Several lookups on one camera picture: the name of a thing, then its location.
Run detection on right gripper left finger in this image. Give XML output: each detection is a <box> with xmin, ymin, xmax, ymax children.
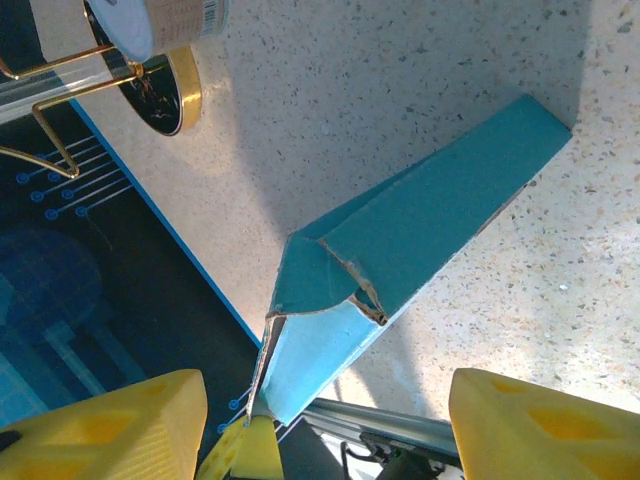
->
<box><xmin>0</xmin><ymin>368</ymin><xmax>209</xmax><ymax>480</ymax></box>

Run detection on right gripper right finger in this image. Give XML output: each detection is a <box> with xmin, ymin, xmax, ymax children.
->
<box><xmin>448</xmin><ymin>367</ymin><xmax>640</xmax><ymax>480</ymax></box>

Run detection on blue paper box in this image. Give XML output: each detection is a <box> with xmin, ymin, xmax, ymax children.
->
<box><xmin>247</xmin><ymin>93</ymin><xmax>574</xmax><ymax>427</ymax></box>

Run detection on beige can with white lid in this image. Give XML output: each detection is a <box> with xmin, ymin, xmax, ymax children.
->
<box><xmin>84</xmin><ymin>0</ymin><xmax>230</xmax><ymax>64</ymax></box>

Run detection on aluminium frame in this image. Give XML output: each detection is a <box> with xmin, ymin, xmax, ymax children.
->
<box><xmin>299</xmin><ymin>397</ymin><xmax>461</xmax><ymax>451</ymax></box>

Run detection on gold wire glass rack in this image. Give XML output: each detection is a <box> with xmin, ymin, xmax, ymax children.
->
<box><xmin>0</xmin><ymin>0</ymin><xmax>204</xmax><ymax>181</ymax></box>

